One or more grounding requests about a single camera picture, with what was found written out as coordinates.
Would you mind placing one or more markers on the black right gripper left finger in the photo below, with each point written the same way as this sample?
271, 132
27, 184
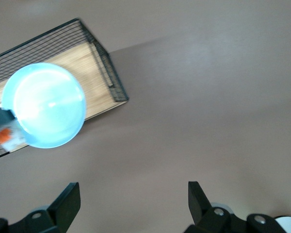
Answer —
51, 218

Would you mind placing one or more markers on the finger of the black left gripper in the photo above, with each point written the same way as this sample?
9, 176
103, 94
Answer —
0, 116

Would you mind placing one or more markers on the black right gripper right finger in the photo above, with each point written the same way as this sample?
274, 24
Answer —
208, 218

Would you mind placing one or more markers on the red lens push button switch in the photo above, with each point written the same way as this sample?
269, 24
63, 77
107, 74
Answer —
12, 143

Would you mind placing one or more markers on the light blue round plate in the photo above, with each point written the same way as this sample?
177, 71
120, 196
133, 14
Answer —
46, 106

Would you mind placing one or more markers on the brown table cover sheet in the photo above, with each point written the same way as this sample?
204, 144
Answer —
208, 97

